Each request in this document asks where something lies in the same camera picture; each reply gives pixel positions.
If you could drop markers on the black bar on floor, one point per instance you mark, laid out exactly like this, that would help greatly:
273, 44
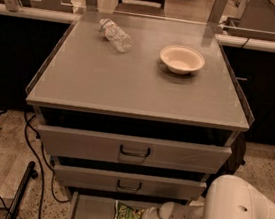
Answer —
15, 204

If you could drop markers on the clear plastic water bottle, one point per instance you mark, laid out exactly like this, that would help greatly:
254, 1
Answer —
121, 41

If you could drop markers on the grey middle drawer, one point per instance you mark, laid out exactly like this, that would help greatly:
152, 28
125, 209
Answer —
112, 181

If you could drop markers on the white paper bowl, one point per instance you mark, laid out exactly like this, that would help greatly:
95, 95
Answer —
182, 60

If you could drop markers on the grey drawer cabinet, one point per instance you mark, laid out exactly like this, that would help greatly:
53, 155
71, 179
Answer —
86, 84

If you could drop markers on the grey bottom drawer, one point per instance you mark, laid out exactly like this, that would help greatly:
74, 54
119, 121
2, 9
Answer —
93, 215

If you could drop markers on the grey top drawer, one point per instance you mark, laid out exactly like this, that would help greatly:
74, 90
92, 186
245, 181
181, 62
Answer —
117, 148

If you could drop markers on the green jalapeno chip bag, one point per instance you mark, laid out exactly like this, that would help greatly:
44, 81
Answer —
123, 211

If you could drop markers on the grey drawer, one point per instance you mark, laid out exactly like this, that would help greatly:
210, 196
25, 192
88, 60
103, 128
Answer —
117, 148
112, 181
93, 215

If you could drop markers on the grey metal post right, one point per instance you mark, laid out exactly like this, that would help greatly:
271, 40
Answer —
217, 11

